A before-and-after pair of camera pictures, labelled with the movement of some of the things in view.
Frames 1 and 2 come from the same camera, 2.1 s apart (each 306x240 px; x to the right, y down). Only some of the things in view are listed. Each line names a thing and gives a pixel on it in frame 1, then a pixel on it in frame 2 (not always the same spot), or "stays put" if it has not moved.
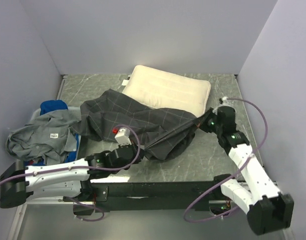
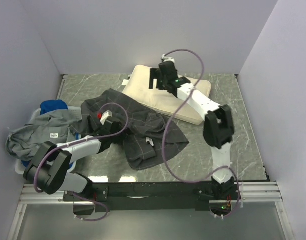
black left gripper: x=140 y=157 → x=119 y=128
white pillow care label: x=125 y=82 stays put
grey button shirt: x=49 y=137 stays put
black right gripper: x=202 y=125 → x=152 y=75
